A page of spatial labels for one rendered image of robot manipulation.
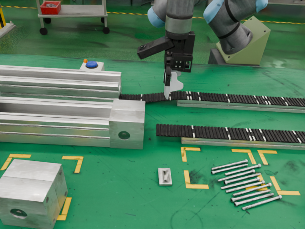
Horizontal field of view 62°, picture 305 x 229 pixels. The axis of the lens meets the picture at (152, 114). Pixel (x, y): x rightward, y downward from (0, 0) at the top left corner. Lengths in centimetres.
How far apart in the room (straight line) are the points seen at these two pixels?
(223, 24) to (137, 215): 90
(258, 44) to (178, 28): 60
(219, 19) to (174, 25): 49
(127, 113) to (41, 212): 31
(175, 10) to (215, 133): 35
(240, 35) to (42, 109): 89
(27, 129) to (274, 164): 66
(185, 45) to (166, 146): 30
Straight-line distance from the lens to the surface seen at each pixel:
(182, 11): 73
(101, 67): 98
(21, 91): 92
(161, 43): 77
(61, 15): 380
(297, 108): 102
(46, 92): 88
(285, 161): 79
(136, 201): 60
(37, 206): 53
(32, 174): 56
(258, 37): 127
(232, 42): 125
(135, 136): 67
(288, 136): 83
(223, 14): 119
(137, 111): 68
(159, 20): 88
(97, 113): 73
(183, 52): 79
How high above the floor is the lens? 127
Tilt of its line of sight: 36 degrees down
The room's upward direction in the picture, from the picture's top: 4 degrees clockwise
